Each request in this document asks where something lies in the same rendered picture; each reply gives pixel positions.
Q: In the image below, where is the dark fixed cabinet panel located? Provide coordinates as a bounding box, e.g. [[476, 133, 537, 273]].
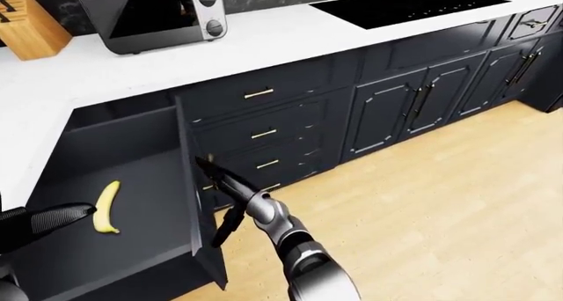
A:
[[386, 33, 490, 71]]

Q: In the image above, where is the black silver toaster oven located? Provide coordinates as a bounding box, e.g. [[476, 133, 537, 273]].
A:
[[69, 0, 230, 55]]

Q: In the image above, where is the dark drawer front gold handle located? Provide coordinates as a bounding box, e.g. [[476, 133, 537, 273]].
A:
[[210, 161, 325, 210], [180, 58, 358, 120], [188, 98, 331, 153], [206, 136, 326, 183]]

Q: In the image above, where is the small dark drawer front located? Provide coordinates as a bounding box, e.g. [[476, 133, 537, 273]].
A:
[[504, 5, 560, 42]]

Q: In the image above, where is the yellow banana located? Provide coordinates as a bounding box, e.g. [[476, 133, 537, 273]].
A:
[[91, 180, 122, 235]]

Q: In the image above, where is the wooden knife block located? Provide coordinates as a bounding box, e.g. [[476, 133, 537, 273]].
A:
[[0, 0, 74, 62]]

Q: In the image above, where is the black induction cooktop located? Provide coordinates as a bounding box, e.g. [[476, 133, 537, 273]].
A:
[[308, 0, 513, 32]]

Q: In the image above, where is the large dark drawer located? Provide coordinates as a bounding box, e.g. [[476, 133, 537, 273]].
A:
[[7, 93, 230, 301]]

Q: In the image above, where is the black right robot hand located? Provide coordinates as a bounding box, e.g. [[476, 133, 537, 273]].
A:
[[194, 156, 267, 249]]

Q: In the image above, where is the dark cabinet door black handle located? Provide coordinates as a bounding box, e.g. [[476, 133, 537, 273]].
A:
[[456, 40, 543, 118], [347, 69, 428, 156], [398, 51, 489, 144], [495, 33, 563, 106]]

